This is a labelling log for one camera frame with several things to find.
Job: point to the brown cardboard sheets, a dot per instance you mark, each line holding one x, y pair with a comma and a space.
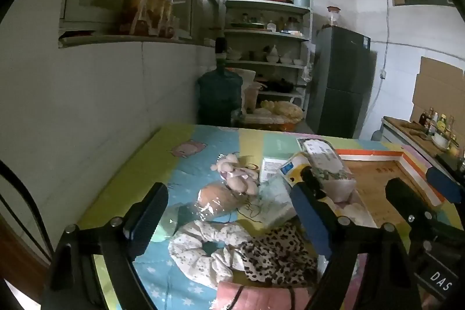
436, 85

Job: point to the white sack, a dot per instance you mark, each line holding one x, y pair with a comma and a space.
247, 75

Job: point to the floral tissue pack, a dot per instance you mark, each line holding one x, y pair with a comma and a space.
323, 154

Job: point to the wooden tray with orange rim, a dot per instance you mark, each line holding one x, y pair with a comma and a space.
374, 186

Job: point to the white wall socket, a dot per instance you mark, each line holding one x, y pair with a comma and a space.
381, 74

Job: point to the white blue yellow package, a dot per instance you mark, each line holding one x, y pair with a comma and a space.
290, 170

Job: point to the black water pump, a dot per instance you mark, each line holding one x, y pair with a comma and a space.
221, 46

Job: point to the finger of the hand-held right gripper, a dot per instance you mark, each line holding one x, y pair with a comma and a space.
445, 184
405, 195

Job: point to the black wok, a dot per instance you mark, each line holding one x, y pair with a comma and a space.
278, 86

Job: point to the white fluffy plush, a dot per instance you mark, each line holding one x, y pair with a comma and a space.
350, 212

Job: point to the beige plastic container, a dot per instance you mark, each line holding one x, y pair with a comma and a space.
250, 95

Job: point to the dark grey refrigerator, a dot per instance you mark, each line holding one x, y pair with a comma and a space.
341, 77

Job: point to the white ceramic jug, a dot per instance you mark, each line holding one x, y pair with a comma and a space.
272, 55

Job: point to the white floral scrunchie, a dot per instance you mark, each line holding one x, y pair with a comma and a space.
189, 241

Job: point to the white bowl with saucer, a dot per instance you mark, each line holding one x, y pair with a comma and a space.
441, 140

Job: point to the small white bottle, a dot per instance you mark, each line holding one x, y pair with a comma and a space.
271, 26

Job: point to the pink soft pouch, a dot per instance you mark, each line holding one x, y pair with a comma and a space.
261, 297

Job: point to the grey gas cylinder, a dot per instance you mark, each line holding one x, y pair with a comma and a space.
376, 135

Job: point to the mint green white box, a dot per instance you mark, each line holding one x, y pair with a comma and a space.
272, 168

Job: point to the grey metal shelf rack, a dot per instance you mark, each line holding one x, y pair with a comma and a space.
261, 34

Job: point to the pale green soft packet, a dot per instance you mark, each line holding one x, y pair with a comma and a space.
274, 203

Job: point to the group of condiment bottles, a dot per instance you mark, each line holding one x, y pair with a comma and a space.
441, 123

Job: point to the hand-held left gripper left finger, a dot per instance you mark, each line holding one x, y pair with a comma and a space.
146, 223

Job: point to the glass jar with red lid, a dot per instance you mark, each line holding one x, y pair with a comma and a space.
334, 16

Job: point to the orange plastic basin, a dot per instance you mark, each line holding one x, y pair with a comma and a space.
287, 126

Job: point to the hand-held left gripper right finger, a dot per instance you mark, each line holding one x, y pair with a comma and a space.
308, 219

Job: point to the wooden kitchen counter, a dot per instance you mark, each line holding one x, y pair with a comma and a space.
399, 124

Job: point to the leopard print scrunchie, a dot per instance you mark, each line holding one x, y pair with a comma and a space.
279, 255

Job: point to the green flat tray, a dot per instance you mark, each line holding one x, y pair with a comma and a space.
247, 25

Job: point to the white ceramic bowl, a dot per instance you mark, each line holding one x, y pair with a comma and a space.
286, 58
234, 55
298, 61

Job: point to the pink plush toy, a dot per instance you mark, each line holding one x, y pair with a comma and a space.
236, 174

